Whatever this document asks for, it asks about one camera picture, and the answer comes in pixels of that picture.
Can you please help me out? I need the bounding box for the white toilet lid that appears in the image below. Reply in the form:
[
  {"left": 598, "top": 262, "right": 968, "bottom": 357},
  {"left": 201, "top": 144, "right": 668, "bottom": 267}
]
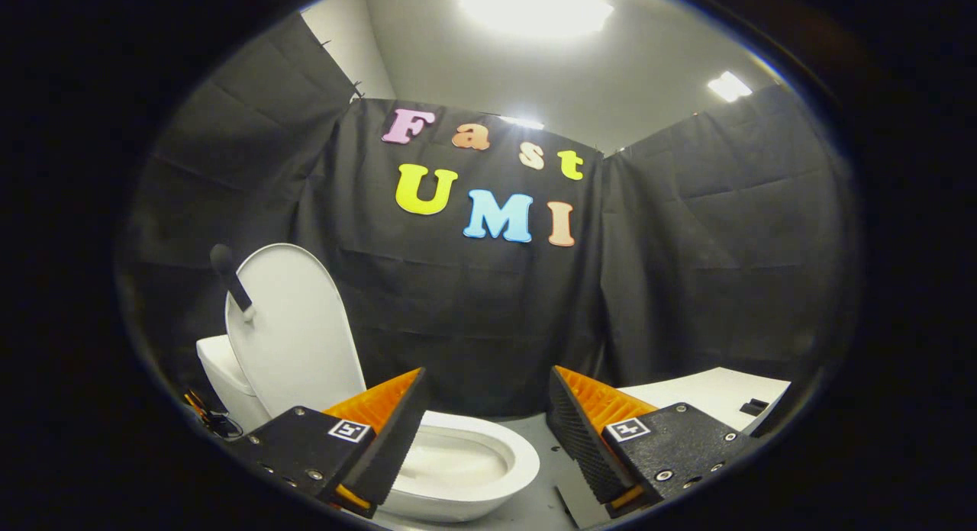
[{"left": 224, "top": 243, "right": 367, "bottom": 419}]

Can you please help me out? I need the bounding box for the tangle of cables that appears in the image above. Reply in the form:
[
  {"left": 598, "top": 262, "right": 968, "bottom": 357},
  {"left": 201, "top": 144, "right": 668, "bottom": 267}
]
[{"left": 183, "top": 390, "right": 245, "bottom": 440}]

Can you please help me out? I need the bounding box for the white toilet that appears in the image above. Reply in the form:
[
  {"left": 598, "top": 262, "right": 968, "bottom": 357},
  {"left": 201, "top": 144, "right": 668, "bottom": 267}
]
[{"left": 196, "top": 334, "right": 540, "bottom": 524}]

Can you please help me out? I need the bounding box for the black backdrop cloth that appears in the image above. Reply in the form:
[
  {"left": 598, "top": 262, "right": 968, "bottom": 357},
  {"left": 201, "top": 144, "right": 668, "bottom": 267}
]
[{"left": 114, "top": 12, "right": 859, "bottom": 417}]

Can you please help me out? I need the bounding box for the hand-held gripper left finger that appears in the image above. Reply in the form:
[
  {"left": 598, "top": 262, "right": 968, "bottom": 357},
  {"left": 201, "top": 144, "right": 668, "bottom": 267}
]
[{"left": 227, "top": 367, "right": 430, "bottom": 519}]

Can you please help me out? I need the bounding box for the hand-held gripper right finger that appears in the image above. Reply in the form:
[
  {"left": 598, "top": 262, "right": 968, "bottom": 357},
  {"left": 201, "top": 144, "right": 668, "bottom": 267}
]
[{"left": 547, "top": 365, "right": 758, "bottom": 521}]

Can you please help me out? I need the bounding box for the large ceiling light panel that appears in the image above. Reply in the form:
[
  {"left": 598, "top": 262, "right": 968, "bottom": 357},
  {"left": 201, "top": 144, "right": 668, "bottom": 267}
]
[{"left": 458, "top": 0, "right": 615, "bottom": 37}]

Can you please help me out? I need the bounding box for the black lid lifting handle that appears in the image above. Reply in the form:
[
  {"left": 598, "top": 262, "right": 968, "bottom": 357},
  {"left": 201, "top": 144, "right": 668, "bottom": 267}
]
[{"left": 210, "top": 243, "right": 256, "bottom": 322}]

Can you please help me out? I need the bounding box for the small ceiling light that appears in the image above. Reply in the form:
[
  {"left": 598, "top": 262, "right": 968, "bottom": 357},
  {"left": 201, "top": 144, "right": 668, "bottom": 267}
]
[{"left": 706, "top": 71, "right": 753, "bottom": 103}]

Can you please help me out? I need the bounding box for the white drawer cabinet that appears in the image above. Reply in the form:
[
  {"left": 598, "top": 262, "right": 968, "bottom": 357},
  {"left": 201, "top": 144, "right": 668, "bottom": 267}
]
[{"left": 617, "top": 367, "right": 792, "bottom": 433}]

